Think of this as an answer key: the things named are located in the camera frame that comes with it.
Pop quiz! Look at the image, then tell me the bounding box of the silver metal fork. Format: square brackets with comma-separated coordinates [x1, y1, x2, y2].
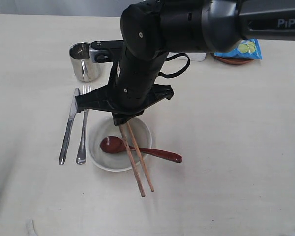
[75, 85, 92, 165]

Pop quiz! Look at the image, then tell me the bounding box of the brown round wooden plate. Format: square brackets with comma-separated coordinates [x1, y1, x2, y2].
[211, 54, 254, 65]

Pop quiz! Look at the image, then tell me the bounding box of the glossy ceramic bowl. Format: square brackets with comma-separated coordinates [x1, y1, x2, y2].
[87, 116, 153, 172]

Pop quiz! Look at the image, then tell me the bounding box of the white perforated plastic basket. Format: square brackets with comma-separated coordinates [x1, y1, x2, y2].
[187, 53, 207, 62]

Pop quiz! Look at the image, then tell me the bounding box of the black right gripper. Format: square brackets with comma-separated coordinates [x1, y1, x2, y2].
[75, 40, 174, 126]

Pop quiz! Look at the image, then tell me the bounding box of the blue chips snack bag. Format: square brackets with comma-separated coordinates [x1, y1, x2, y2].
[214, 39, 262, 59]

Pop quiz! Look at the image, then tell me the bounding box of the brown wooden chopstick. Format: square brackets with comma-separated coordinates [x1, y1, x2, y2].
[118, 125, 146, 197]
[126, 122, 154, 192]

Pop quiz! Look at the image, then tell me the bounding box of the silver metal table knife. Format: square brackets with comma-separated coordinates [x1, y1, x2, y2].
[59, 88, 80, 165]

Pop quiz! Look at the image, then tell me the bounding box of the stainless steel cup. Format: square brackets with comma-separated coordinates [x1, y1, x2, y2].
[69, 42, 101, 82]

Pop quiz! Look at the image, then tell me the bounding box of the dark wooden spoon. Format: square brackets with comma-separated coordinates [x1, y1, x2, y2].
[100, 136, 182, 163]

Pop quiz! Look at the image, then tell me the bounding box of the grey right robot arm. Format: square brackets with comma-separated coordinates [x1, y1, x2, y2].
[76, 0, 295, 126]

